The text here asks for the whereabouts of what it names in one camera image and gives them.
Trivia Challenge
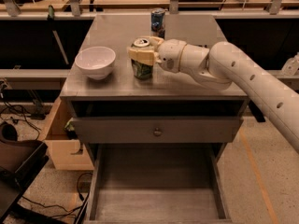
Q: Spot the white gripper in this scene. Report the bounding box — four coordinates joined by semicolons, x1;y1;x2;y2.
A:
128;36;187;73

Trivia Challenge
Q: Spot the green soda can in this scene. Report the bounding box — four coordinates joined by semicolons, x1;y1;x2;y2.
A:
131;37;152;80

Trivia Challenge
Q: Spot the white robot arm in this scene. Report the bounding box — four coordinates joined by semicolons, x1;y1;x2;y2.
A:
127;36;299;152

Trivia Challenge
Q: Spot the blue energy drink can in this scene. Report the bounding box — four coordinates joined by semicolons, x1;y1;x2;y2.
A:
150;8;165;38

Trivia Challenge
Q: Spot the white bowl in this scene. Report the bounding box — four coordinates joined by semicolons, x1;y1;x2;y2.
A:
75;47;116;80

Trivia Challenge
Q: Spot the grey drawer cabinet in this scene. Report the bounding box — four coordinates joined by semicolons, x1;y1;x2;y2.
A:
60;13;250;224

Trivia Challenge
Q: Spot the grey middle drawer with knob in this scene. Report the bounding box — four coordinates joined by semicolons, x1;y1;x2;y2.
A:
71;117;243;144

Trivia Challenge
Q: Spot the open grey bottom drawer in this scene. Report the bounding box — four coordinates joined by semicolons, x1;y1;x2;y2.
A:
84;144;233;224

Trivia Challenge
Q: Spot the light wooden box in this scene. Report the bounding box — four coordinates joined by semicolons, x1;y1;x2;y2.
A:
39;98;93;171

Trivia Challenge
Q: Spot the black tray bin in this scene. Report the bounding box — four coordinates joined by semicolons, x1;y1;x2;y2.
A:
0;140;49;221

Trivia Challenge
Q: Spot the black floor cable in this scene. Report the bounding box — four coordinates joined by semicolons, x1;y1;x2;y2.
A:
18;171;93;221

